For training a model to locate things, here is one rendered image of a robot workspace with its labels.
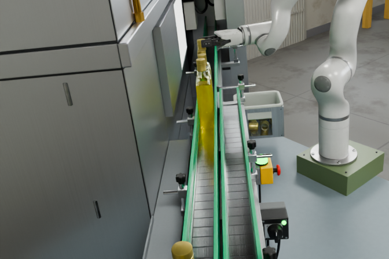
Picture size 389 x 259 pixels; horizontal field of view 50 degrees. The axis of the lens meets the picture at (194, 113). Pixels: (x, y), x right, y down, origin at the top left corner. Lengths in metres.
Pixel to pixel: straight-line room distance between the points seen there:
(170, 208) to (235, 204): 0.19
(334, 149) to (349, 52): 0.40
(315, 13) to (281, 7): 5.14
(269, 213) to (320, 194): 0.55
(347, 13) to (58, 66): 1.01
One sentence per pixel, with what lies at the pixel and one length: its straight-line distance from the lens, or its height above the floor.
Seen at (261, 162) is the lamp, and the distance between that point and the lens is 1.49.
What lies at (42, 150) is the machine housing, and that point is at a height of 1.30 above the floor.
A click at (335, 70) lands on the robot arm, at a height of 1.25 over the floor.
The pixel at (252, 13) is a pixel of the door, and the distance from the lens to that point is 5.76.
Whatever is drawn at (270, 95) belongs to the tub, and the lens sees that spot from 2.08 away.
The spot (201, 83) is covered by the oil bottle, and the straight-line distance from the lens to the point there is 1.58.
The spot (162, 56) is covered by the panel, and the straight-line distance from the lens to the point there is 1.49.
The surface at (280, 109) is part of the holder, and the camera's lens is 1.94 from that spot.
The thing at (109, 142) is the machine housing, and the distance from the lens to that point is 1.11.
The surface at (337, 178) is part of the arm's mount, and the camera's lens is 1.78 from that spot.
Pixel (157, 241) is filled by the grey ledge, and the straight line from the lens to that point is 1.15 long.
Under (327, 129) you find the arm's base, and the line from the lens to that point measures 1.76.
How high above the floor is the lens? 1.80
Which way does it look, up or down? 24 degrees down
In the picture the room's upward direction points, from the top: 7 degrees counter-clockwise
